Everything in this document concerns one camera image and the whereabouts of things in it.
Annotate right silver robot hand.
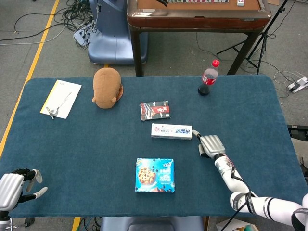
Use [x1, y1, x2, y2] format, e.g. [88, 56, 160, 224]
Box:
[192, 129, 226, 159]

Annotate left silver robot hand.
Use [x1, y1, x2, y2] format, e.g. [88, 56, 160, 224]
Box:
[0, 168, 48, 212]

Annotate white toothpaste box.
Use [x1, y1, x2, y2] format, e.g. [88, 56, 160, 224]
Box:
[151, 123, 193, 141]

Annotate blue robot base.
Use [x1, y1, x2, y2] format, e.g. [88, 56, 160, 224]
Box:
[87, 0, 149, 65]

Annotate blue cookie box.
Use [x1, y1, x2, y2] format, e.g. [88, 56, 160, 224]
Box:
[135, 157, 175, 193]

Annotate black and red box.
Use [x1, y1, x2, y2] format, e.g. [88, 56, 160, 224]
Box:
[140, 101, 172, 121]

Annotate open cardboard box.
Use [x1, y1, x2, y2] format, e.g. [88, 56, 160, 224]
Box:
[215, 218, 260, 231]

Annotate cola bottle red cap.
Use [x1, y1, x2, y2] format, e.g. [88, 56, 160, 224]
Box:
[198, 59, 221, 97]

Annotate blue felt table mat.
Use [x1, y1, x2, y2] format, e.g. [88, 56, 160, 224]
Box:
[0, 75, 308, 218]

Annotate grey robot torso base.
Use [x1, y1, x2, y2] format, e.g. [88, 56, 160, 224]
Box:
[100, 216, 205, 231]

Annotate white and yellow paper booklet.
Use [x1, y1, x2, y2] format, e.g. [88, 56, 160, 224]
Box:
[39, 79, 82, 120]

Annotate woven brown coaster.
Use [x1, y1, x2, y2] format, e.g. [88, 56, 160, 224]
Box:
[115, 83, 124, 102]

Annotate black tripod stand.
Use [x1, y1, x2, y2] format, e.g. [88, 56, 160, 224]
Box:
[216, 0, 289, 75]

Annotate brown plush capybara toy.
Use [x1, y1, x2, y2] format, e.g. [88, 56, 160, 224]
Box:
[91, 67, 122, 110]

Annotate brown wooden mahjong table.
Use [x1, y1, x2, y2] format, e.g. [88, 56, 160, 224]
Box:
[126, 0, 272, 77]

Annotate white power strip with plugs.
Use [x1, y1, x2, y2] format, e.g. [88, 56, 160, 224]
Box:
[73, 23, 93, 45]

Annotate tangled black floor cables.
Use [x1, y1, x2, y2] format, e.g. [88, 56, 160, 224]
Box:
[0, 0, 97, 50]

